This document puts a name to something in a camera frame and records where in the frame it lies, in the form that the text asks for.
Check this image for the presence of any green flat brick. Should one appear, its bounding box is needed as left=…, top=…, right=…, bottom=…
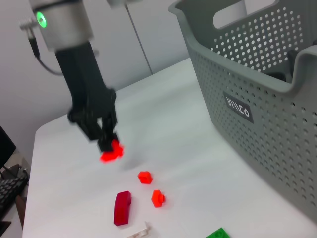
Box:
left=205, top=227, right=232, bottom=238

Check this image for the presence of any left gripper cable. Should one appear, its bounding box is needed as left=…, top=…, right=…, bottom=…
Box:
left=28, top=37, right=65, bottom=76

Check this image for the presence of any black computer keyboard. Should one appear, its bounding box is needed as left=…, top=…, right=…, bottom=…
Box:
left=0, top=177, right=29, bottom=221

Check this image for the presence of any grey perforated storage basket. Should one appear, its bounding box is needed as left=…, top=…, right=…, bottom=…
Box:
left=168, top=0, right=317, bottom=220

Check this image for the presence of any left gripper cable connector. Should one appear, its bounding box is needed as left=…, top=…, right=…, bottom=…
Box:
left=19, top=17, right=38, bottom=32

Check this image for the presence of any dark red curved brick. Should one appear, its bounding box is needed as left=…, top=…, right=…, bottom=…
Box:
left=113, top=190, right=132, bottom=227

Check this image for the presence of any black computer monitor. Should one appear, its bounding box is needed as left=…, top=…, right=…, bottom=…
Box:
left=0, top=125, right=17, bottom=169

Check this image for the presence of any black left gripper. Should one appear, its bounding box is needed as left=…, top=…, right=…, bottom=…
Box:
left=55, top=42, right=120, bottom=152

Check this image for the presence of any small red brick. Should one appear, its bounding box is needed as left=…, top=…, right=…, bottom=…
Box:
left=137, top=171, right=153, bottom=184
left=151, top=189, right=167, bottom=208

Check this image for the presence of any clear transparent brick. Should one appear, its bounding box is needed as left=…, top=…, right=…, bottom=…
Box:
left=126, top=221, right=153, bottom=238

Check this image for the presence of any grey desk device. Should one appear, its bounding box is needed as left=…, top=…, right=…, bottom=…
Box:
left=0, top=163, right=30, bottom=179

